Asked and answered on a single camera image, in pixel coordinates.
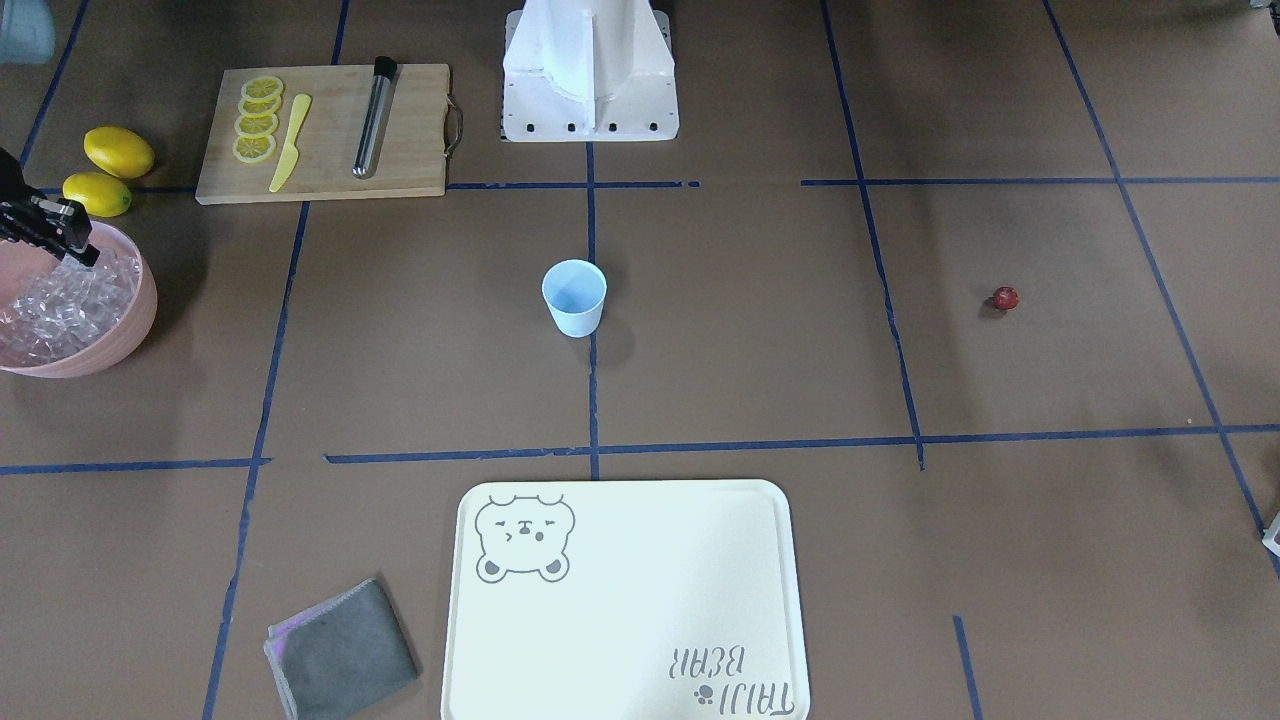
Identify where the yellow lemon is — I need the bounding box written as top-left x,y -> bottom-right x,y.
61,172 -> 133,218
82,126 -> 155,181

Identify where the steel black handled tool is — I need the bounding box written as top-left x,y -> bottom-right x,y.
351,56 -> 398,179

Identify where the pink bowl of ice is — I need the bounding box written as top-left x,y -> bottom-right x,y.
3,222 -> 157,378

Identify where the grey folded cloth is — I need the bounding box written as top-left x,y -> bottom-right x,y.
262,577 -> 420,719

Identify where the light blue plastic cup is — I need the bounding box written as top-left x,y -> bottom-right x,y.
541,259 -> 608,338

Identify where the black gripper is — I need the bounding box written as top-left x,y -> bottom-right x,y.
1,149 -> 100,268

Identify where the yellow plastic knife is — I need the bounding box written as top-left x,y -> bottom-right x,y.
268,94 -> 314,193

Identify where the wooden cutting board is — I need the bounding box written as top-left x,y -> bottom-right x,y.
195,64 -> 460,205

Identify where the cream bear serving tray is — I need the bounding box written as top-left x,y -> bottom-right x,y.
440,479 -> 812,719

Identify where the white camera pole base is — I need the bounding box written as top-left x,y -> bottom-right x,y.
500,1 -> 680,143

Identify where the red strawberry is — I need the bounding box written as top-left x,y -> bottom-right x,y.
989,286 -> 1021,313

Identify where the lemon slice row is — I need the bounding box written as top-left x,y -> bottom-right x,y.
232,76 -> 285,164

